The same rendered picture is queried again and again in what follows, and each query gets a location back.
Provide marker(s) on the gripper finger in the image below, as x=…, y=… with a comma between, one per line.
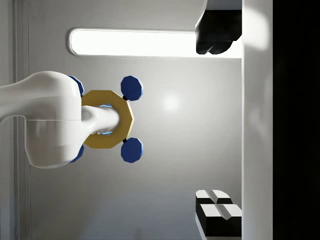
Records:
x=220, y=27
x=220, y=227

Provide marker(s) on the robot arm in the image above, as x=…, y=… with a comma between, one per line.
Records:
x=50, y=112

